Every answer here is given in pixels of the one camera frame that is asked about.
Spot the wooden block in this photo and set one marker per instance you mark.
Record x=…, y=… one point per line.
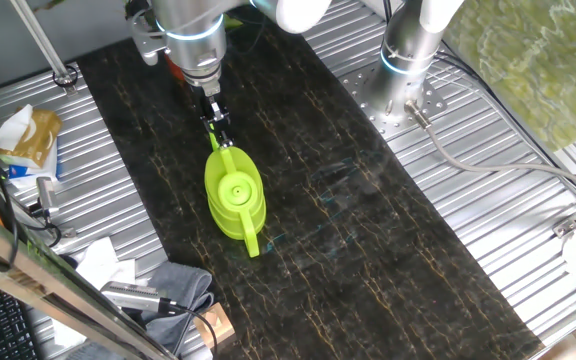
x=215, y=325

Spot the metal stand pole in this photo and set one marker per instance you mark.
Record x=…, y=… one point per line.
x=43, y=45

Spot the orange plant pot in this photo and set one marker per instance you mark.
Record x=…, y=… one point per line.
x=174, y=67

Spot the white tissue paper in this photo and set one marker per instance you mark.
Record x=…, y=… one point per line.
x=100, y=260

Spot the metal camera bracket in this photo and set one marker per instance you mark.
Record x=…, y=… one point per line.
x=69, y=232

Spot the white blue tissue pack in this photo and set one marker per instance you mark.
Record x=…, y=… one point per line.
x=28, y=175

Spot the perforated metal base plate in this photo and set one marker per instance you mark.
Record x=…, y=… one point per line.
x=363, y=85

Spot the grey towel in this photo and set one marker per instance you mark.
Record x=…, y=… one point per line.
x=178, y=287

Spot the black and silver tool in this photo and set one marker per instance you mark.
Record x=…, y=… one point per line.
x=47, y=195

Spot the green marble-pattern board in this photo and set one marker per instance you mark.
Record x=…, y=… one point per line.
x=533, y=60

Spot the lime green watering can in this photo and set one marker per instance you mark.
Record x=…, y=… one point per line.
x=235, y=200

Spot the yellow sponge box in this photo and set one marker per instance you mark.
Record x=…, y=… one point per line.
x=35, y=135

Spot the silver depth camera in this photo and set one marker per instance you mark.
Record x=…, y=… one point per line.
x=133, y=296

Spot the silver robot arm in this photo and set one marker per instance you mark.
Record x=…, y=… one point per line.
x=193, y=30

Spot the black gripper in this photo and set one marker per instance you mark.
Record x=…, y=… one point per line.
x=214, y=110

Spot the dark marble-pattern board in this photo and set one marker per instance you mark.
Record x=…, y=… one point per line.
x=368, y=250

